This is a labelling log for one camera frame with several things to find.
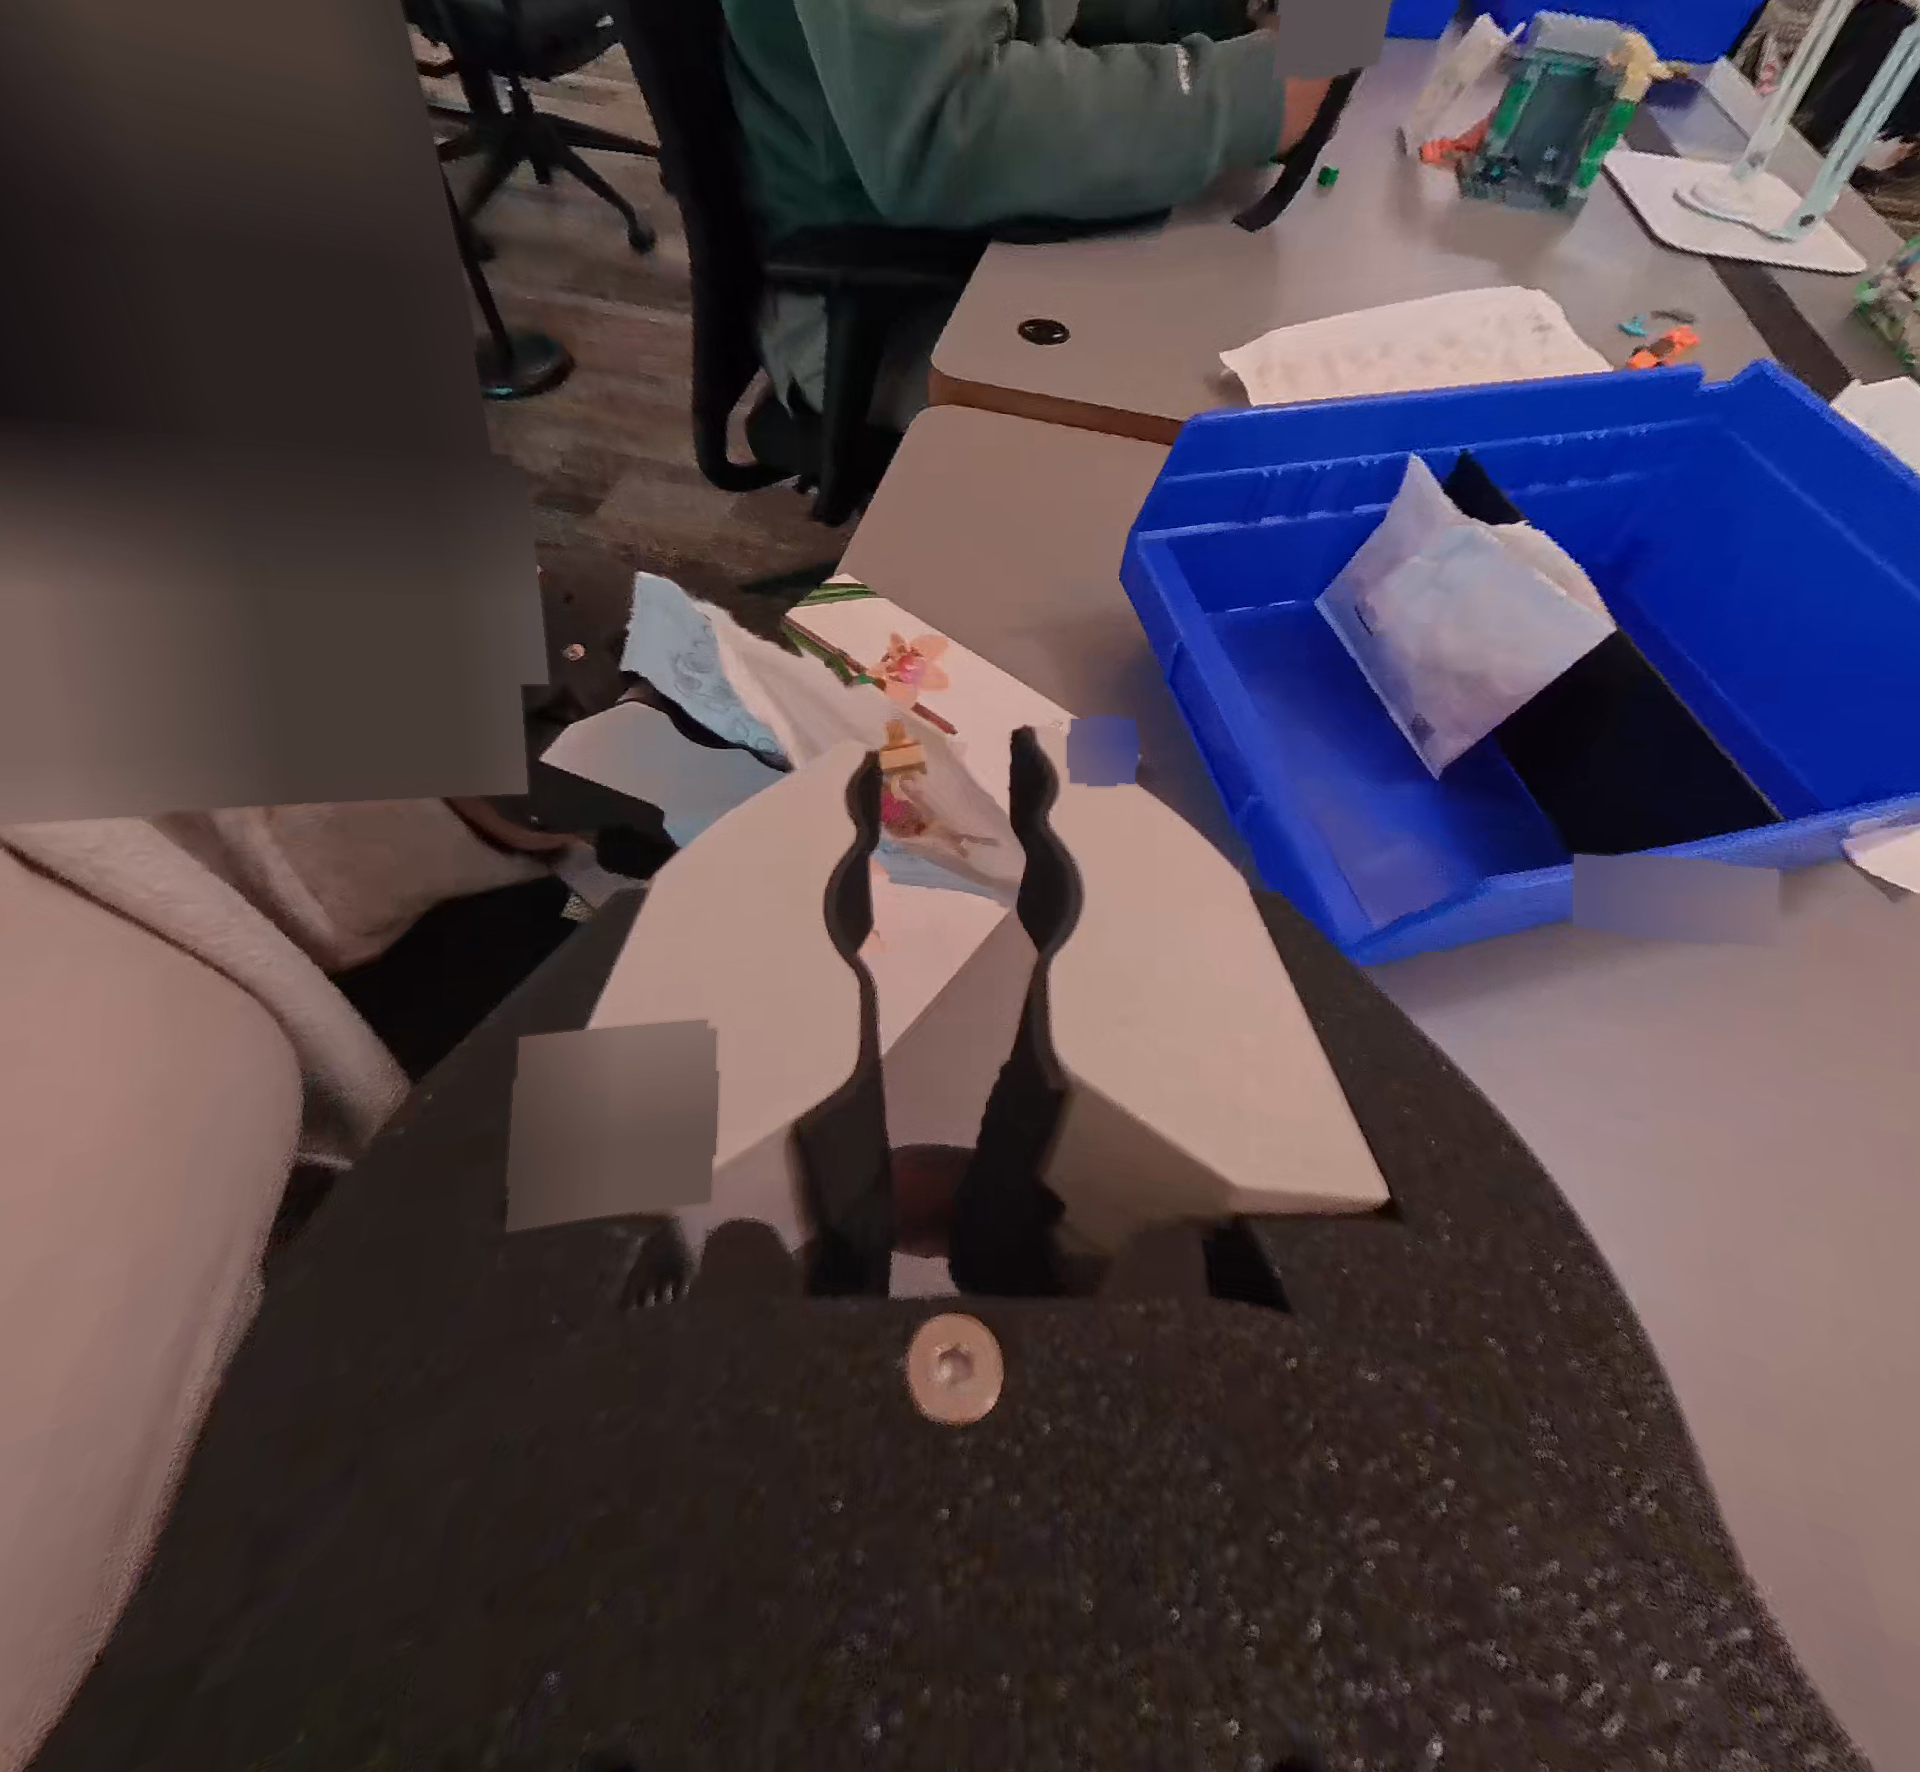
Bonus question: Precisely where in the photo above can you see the white booklet stand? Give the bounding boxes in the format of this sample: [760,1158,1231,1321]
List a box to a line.
[1605,0,1920,277]

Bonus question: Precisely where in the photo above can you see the black floor stand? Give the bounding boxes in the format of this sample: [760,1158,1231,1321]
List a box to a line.
[447,190,575,401]

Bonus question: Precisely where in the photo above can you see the crumpled white paper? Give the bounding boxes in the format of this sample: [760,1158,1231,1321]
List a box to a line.
[1829,377,1920,897]

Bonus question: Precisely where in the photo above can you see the black office chair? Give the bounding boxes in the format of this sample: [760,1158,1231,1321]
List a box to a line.
[546,0,1170,525]
[366,0,661,260]

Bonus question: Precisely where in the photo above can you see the grey desk with wooden edge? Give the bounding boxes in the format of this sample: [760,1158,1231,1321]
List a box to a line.
[930,33,1876,444]

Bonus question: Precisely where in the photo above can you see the green toy brick build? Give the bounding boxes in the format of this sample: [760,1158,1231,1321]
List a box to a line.
[1459,9,1680,215]

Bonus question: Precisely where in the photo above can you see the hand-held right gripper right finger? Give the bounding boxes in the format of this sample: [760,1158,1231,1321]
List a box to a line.
[952,727,1392,1296]

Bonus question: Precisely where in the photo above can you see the person's left forearm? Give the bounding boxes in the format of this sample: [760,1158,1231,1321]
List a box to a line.
[165,796,575,995]

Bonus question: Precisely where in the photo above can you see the green toy set box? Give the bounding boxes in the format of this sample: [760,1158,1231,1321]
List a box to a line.
[1853,235,1920,374]

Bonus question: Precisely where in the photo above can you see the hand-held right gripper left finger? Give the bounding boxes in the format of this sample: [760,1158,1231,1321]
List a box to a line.
[591,744,897,1296]

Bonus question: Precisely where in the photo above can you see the white paper bag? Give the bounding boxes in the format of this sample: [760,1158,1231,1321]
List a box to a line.
[622,571,1037,905]
[1315,452,1617,776]

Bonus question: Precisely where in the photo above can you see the orchid picture instruction booklet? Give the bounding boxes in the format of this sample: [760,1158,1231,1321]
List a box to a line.
[779,575,1081,1054]

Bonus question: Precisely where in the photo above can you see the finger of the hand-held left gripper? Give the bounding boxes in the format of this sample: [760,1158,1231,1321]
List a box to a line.
[536,704,791,847]

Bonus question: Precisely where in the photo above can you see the white printed paper sheet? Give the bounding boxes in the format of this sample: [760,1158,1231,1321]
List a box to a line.
[1221,287,1613,407]

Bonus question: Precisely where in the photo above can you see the person's dark trousers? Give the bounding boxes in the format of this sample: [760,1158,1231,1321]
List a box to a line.
[321,858,608,1076]

